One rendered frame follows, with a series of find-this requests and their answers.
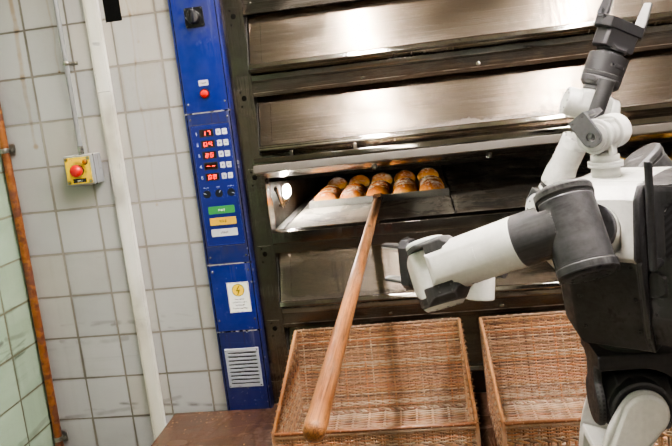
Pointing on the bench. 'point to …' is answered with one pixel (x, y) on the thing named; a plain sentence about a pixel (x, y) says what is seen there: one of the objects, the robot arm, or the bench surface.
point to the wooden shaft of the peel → (325, 392)
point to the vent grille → (243, 367)
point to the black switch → (194, 17)
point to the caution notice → (239, 297)
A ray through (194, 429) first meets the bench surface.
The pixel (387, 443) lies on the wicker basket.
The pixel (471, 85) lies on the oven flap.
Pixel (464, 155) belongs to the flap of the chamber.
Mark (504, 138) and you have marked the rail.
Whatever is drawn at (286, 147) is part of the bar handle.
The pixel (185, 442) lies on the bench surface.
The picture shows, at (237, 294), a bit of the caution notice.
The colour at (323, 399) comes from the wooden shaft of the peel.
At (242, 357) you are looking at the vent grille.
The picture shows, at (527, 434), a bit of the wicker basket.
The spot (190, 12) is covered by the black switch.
